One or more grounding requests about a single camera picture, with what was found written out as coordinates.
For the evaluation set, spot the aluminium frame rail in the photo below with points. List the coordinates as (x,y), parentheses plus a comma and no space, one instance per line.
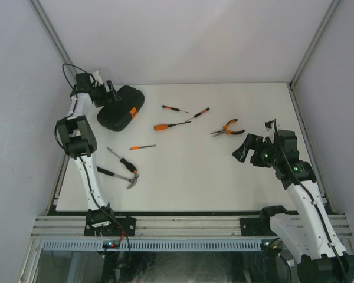
(147,227)

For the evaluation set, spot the small orange precision screwdriver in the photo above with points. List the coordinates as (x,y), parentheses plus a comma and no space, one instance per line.
(174,109)

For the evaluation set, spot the small claw hammer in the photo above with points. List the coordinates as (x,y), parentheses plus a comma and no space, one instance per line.
(132,181)

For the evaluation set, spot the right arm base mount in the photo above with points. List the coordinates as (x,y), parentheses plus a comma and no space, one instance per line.
(260,225)

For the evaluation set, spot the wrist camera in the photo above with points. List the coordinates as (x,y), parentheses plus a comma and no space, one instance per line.
(270,130)
(97,78)

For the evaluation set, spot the black plastic tool case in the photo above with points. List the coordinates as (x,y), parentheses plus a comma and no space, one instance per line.
(116,115)

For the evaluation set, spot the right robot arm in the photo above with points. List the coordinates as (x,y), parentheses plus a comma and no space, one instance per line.
(319,254)

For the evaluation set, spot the orange handled needle-nose pliers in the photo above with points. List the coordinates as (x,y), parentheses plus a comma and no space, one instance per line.
(226,131)

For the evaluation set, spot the black handled screwdriver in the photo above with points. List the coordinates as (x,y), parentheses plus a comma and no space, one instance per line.
(128,165)

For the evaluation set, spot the small orange chisel bit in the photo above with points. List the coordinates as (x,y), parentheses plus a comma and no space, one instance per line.
(142,147)

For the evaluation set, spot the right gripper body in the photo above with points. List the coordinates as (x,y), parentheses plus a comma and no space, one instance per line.
(264,155)

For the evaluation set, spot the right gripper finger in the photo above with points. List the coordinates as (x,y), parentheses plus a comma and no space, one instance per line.
(259,140)
(249,143)

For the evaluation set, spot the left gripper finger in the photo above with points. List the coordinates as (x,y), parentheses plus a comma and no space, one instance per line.
(114,96)
(109,86)

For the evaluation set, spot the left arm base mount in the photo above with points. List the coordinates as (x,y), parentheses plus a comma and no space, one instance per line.
(99,223)

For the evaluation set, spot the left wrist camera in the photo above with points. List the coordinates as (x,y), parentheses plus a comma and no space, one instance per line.
(97,78)

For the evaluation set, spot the blue slotted cable duct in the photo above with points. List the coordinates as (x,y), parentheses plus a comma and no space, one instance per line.
(156,245)

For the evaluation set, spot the large orange handled screwdriver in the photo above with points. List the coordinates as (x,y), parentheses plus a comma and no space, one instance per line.
(161,127)

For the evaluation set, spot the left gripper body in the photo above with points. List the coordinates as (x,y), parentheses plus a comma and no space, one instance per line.
(102,96)

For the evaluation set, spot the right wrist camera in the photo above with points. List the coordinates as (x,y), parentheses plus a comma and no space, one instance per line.
(270,130)

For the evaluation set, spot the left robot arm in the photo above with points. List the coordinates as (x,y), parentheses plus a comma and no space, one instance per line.
(75,136)

